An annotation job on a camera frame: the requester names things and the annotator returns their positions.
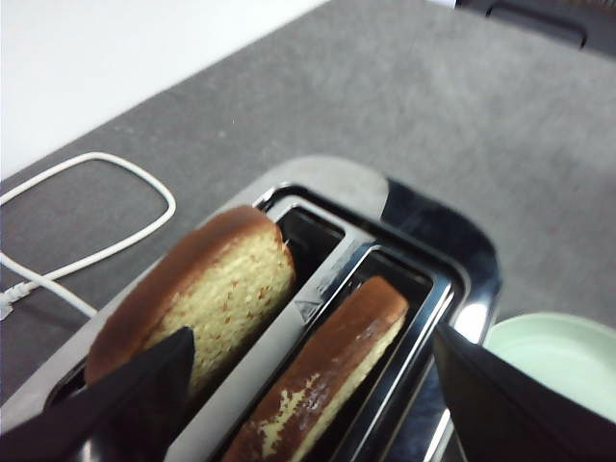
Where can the toast slice with peeling crust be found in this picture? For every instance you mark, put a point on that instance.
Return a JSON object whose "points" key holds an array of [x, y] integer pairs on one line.
{"points": [[337, 346]]}

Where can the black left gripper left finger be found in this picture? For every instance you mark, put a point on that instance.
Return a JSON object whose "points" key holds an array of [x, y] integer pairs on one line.
{"points": [[110, 409]]}

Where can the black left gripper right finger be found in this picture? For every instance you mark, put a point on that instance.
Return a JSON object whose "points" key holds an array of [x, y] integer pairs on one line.
{"points": [[520, 414]]}

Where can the beige toaster with chrome top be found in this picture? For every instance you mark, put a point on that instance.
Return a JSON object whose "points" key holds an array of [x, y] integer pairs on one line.
{"points": [[293, 313]]}

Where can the pale green round plate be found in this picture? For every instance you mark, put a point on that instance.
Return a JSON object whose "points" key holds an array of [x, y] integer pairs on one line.
{"points": [[553, 356]]}

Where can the toast slice with flecked face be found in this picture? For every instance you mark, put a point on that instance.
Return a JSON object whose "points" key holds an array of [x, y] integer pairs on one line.
{"points": [[226, 289]]}

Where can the black box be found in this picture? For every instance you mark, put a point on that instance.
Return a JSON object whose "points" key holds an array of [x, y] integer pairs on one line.
{"points": [[601, 29]]}

